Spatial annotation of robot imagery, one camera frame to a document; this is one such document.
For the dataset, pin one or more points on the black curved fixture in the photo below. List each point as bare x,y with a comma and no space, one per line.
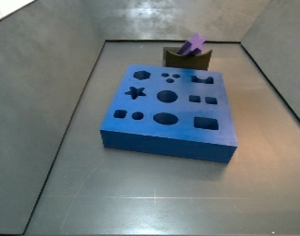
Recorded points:
192,62

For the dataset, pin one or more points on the purple star prism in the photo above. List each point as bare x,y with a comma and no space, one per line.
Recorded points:
192,47

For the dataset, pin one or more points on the blue shape-sorter block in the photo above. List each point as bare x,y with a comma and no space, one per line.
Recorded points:
171,111

